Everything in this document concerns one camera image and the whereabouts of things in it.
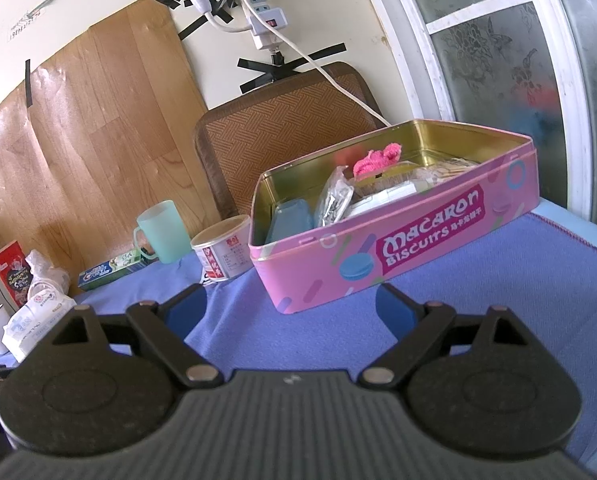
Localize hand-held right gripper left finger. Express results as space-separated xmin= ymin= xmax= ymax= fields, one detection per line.
xmin=51 ymin=282 xmax=224 ymax=388

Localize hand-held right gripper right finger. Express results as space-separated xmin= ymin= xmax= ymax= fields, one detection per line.
xmin=361 ymin=282 xmax=534 ymax=388

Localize pink biscuit tin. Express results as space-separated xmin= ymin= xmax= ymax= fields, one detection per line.
xmin=248 ymin=119 xmax=540 ymax=315

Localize white wipes pack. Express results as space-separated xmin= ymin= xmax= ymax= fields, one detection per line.
xmin=345 ymin=182 xmax=431 ymax=218

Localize blue plastic case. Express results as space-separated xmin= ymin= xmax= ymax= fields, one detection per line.
xmin=266 ymin=197 xmax=315 ymax=245

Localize pink fuzzy socks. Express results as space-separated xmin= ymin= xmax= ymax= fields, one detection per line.
xmin=353 ymin=142 xmax=404 ymax=178

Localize round can with red label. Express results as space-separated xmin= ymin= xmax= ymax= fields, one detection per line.
xmin=191 ymin=214 xmax=253 ymax=283

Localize green plastic cup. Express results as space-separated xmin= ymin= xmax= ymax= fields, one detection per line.
xmin=132 ymin=200 xmax=193 ymax=265

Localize green blue toothpaste box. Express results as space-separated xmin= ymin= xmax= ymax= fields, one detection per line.
xmin=77 ymin=250 xmax=156 ymax=292

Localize blue printed tablecloth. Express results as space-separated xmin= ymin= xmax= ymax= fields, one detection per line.
xmin=0 ymin=197 xmax=597 ymax=461

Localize clear bag of paper plates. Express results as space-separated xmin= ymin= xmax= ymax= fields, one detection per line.
xmin=24 ymin=249 xmax=72 ymax=306

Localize white tissue pack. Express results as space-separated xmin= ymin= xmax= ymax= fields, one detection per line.
xmin=1 ymin=292 xmax=78 ymax=363

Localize red snack bag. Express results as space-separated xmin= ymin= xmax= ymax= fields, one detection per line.
xmin=0 ymin=240 xmax=32 ymax=310

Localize brown woven chair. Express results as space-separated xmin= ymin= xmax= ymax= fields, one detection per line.
xmin=192 ymin=61 xmax=385 ymax=221

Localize wood grain board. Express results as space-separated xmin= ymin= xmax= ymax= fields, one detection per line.
xmin=0 ymin=0 xmax=224 ymax=281

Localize frosted glass window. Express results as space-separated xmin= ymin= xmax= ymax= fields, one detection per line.
xmin=351 ymin=0 xmax=597 ymax=261

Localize white power strip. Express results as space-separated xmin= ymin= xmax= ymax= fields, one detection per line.
xmin=238 ymin=0 xmax=290 ymax=52

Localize white power cable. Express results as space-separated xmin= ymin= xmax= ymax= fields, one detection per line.
xmin=241 ymin=0 xmax=393 ymax=128

